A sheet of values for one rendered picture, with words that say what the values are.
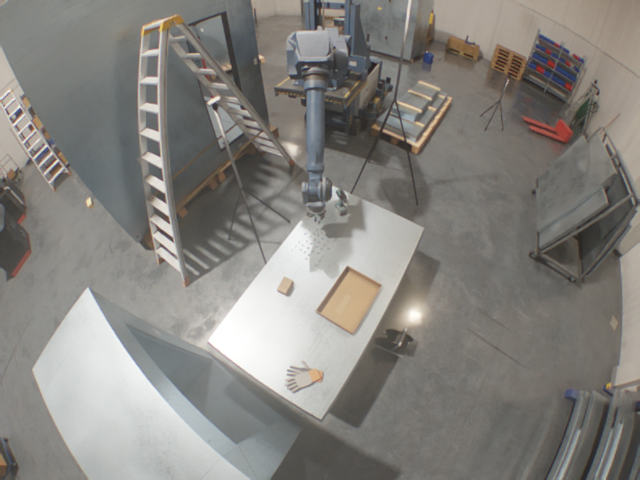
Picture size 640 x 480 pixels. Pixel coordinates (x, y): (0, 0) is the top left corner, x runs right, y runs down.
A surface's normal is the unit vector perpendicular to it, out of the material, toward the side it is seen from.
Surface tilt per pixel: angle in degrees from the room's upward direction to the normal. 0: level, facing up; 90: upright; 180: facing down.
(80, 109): 90
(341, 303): 0
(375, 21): 90
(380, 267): 0
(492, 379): 0
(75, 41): 90
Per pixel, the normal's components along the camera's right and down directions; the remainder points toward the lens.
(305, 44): -0.03, 0.25
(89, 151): 0.82, 0.48
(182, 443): -0.02, -0.53
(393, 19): -0.57, 0.70
